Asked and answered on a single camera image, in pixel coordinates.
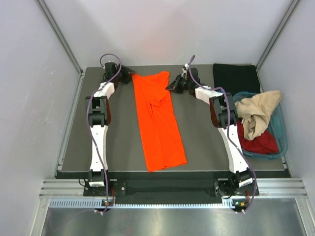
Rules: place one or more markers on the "orange t shirt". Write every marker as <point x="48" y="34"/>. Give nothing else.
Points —
<point x="161" y="140"/>

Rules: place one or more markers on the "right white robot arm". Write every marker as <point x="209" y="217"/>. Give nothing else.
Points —
<point x="223" y="116"/>

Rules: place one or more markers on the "folded black t shirt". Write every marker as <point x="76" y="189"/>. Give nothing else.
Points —
<point x="236" y="78"/>

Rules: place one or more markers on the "teal plastic laundry basket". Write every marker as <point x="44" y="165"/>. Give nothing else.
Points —
<point x="277" y="129"/>

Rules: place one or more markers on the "red t shirt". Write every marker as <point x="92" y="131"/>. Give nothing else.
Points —
<point x="263" y="144"/>

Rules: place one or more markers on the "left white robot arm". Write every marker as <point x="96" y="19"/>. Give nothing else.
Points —
<point x="99" y="117"/>

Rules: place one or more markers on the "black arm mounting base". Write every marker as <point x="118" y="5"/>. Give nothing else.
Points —
<point x="169" y="187"/>

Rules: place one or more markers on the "beige t shirt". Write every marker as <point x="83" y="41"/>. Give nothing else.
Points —
<point x="255" y="110"/>

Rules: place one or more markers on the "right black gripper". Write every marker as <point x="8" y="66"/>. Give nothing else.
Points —
<point x="174" y="85"/>

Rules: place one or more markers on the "slotted grey cable duct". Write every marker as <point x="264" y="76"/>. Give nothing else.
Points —
<point x="102" y="204"/>

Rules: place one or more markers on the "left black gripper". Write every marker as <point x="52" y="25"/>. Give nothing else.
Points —
<point x="127" y="73"/>

